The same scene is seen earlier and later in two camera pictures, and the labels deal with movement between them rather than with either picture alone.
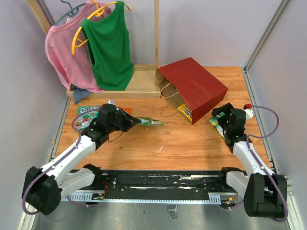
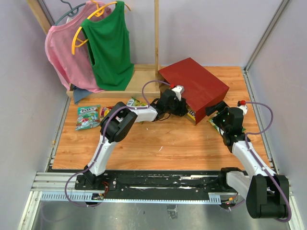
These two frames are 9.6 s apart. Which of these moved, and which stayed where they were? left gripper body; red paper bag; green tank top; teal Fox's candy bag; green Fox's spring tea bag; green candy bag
Moved: left gripper body; green Fox's spring tea bag
Stayed: red paper bag; green candy bag; teal Fox's candy bag; green tank top
